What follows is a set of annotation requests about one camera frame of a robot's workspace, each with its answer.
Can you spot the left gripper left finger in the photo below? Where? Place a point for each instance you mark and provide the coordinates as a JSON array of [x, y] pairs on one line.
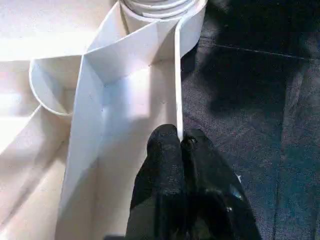
[[160, 190]]

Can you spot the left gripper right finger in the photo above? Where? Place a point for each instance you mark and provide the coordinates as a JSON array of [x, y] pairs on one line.
[[215, 205]]

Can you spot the white plastic table top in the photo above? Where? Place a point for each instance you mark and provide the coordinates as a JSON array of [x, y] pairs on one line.
[[60, 125]]

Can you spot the white plastic table leg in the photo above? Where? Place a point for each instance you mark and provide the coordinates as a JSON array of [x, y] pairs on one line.
[[160, 6]]

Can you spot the black work mat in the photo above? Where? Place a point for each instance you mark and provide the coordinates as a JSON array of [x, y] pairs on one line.
[[265, 125]]

